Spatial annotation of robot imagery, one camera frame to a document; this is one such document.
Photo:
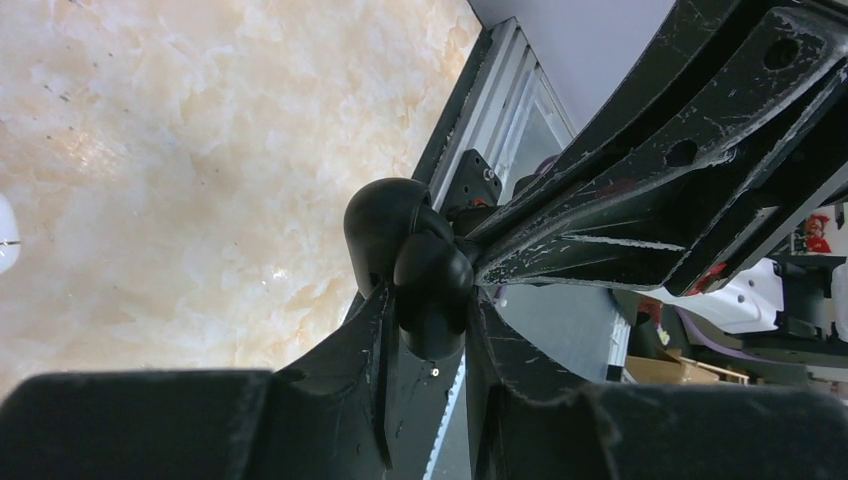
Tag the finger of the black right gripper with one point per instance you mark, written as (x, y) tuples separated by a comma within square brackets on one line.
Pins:
[(695, 41), (714, 190)]

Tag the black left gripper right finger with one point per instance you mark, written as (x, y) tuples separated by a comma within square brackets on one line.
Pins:
[(531, 418)]

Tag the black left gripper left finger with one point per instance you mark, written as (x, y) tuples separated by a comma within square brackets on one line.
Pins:
[(321, 417)]

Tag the black earbud charging case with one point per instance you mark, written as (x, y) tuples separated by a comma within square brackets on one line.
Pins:
[(395, 237)]

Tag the white earbud charging case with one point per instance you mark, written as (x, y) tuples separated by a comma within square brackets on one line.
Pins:
[(10, 236)]

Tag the cardboard box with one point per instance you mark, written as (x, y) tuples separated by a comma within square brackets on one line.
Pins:
[(672, 368)]

